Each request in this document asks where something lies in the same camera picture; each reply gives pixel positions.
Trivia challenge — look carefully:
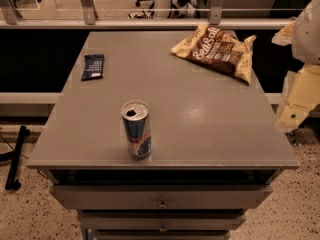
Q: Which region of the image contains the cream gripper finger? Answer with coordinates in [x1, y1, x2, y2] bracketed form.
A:
[274, 64, 320, 133]
[271, 21, 296, 46]

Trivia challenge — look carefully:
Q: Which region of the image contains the brown sea salt chip bag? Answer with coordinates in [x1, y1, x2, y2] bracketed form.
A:
[171, 24, 256, 84]

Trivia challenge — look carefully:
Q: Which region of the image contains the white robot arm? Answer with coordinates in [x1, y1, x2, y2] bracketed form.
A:
[272, 0, 320, 133]

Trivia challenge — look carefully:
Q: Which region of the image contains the red bull can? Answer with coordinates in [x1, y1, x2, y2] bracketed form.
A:
[121, 100, 151, 159]

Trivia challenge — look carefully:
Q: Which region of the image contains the grey drawer cabinet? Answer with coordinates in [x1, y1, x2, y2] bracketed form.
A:
[29, 31, 298, 240]

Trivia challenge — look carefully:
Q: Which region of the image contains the black office chair centre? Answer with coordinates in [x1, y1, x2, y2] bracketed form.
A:
[128, 0, 200, 19]

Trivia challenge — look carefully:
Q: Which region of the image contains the top drawer knob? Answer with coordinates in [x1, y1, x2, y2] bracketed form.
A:
[158, 200, 168, 209]

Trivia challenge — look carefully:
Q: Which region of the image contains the drawer knob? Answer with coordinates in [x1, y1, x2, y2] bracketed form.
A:
[159, 225, 168, 233]
[158, 200, 168, 209]

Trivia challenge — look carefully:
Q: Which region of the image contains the dark blue snack bar wrapper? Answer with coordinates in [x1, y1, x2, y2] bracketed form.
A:
[81, 54, 104, 81]

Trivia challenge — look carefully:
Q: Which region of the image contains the black stand leg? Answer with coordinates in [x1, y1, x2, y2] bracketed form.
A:
[5, 126, 30, 190]

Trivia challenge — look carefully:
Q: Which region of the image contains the metal railing frame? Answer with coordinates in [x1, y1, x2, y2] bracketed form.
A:
[0, 0, 320, 30]

